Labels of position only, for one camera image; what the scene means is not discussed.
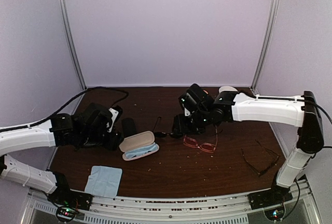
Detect pink glasses case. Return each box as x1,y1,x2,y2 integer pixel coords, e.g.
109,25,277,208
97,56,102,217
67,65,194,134
119,131,159,161

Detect left aluminium frame post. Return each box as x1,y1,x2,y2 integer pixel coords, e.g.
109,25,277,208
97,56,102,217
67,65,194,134
58,0,87,89

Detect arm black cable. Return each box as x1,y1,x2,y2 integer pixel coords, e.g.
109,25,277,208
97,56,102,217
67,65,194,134
0,86,130,131
256,94,332,209

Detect blue cleaning cloth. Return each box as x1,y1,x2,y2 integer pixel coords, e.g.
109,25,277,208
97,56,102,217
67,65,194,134
84,165,122,198
124,143,159,159

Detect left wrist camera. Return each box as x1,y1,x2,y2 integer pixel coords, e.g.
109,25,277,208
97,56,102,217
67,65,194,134
106,105,123,133

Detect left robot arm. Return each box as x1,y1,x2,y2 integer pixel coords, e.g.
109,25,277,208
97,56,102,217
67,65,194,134
1,103,123,205

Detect pink frame glasses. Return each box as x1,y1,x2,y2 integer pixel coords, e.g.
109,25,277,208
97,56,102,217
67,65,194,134
183,125,222,153

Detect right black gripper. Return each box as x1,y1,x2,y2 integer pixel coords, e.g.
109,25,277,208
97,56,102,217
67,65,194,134
173,109,212,135

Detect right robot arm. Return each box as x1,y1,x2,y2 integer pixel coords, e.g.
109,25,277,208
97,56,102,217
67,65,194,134
172,83,324,204

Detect black sunglasses dark lenses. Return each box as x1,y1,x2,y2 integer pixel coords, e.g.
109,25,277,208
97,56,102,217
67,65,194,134
152,116,183,138

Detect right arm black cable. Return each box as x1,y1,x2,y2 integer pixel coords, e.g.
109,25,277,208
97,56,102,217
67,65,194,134
256,94,332,209

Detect aluminium frame post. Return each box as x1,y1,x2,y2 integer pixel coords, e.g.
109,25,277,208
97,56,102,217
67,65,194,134
251,0,280,92
58,0,87,89

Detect right aluminium frame post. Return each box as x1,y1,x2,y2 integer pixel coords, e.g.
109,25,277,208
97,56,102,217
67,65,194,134
251,0,280,92

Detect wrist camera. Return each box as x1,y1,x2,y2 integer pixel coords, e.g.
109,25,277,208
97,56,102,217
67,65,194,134
178,92,193,117
106,105,123,133

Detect front aluminium rail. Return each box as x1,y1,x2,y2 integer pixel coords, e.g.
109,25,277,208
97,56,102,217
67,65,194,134
25,179,320,224

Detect white ceramic bowl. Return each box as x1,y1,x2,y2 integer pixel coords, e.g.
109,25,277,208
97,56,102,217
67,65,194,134
218,86,238,93

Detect black glasses case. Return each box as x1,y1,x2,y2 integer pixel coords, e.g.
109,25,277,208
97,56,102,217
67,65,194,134
121,118,137,138

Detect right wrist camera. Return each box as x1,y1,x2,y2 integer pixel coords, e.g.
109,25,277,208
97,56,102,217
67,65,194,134
178,92,193,117

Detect tortoise frame glasses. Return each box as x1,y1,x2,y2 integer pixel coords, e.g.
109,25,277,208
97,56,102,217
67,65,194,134
241,140,280,177

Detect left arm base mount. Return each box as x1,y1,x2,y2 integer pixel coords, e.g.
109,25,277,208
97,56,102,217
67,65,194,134
46,173,93,223

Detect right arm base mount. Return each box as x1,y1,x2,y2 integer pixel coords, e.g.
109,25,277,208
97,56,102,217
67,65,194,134
248,186,293,222

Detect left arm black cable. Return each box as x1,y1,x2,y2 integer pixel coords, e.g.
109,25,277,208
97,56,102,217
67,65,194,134
0,86,130,131

